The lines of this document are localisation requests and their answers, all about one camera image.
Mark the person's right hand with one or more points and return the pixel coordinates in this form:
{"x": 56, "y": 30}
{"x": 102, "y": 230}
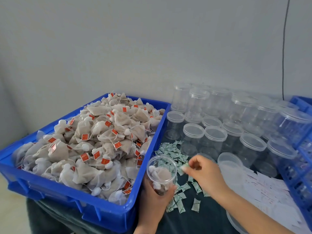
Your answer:
{"x": 207, "y": 178}

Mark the person's left hand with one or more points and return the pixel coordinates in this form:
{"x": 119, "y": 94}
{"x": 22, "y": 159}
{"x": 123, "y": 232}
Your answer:
{"x": 152, "y": 207}

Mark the white mesh tea bag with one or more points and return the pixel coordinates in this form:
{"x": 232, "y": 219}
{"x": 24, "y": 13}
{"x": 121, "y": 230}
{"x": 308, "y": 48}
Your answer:
{"x": 161, "y": 175}

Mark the pile of green desiccant packets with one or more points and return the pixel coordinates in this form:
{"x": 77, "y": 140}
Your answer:
{"x": 170, "y": 151}

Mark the clear jar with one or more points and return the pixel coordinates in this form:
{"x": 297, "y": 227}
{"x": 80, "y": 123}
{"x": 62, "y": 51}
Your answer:
{"x": 163, "y": 160}

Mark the group of lidded jars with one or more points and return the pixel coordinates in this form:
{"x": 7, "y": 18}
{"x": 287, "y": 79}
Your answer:
{"x": 234, "y": 119}

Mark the pile of white label papers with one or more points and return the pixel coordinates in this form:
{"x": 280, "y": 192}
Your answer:
{"x": 273, "y": 197}

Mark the pile of tea bags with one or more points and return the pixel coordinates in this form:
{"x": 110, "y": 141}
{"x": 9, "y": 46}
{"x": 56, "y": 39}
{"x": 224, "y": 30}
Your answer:
{"x": 92, "y": 143}

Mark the blue slatted crate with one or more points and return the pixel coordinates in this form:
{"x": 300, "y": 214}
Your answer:
{"x": 300, "y": 178}

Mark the person's right forearm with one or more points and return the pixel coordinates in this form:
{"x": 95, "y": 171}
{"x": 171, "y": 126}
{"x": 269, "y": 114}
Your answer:
{"x": 253, "y": 214}

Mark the blue plastic tray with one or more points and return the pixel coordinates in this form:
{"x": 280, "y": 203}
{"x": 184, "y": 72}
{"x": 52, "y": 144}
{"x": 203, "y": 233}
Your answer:
{"x": 48, "y": 197}

